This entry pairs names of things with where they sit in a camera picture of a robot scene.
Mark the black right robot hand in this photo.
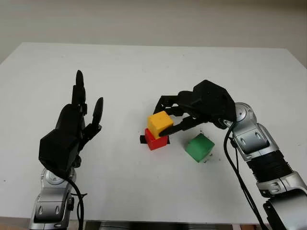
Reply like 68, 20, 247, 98
153, 90, 228, 138

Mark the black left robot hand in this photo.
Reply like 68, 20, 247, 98
55, 69, 104, 168

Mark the yellow wooden block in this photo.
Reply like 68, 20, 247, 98
147, 110, 174, 139

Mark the green wooden block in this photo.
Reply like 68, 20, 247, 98
185, 133, 215, 163

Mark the red wooden block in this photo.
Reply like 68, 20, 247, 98
144, 128, 168, 151

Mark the black tape mark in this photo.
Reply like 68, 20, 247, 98
139, 135, 171, 146

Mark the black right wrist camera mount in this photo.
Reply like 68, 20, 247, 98
191, 80, 237, 123

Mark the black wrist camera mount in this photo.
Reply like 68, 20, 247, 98
191, 80, 237, 123
38, 128, 80, 173

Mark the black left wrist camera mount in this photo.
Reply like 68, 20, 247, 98
38, 128, 80, 173

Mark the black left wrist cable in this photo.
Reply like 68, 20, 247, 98
49, 162, 88, 230

